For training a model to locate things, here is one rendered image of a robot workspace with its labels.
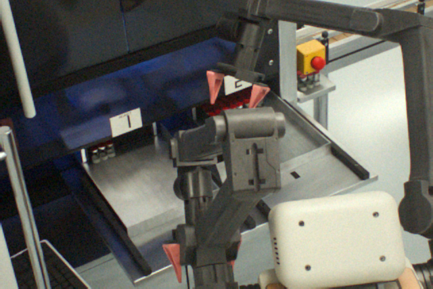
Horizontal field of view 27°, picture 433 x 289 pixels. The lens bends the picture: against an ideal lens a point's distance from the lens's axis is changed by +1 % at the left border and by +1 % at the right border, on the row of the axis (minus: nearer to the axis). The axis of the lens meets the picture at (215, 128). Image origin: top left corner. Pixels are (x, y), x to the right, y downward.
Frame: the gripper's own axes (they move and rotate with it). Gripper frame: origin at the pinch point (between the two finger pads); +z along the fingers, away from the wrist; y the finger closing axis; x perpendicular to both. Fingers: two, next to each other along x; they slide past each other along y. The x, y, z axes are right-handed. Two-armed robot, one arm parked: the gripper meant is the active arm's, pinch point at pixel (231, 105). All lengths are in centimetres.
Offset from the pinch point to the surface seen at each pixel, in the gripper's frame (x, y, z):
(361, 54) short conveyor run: 82, 7, -21
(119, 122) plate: 11.2, -32.8, 13.8
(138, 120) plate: 15.4, -29.7, 12.1
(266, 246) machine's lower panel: 78, -4, 46
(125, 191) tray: 11.8, -26.2, 30.6
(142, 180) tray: 16.3, -24.4, 27.2
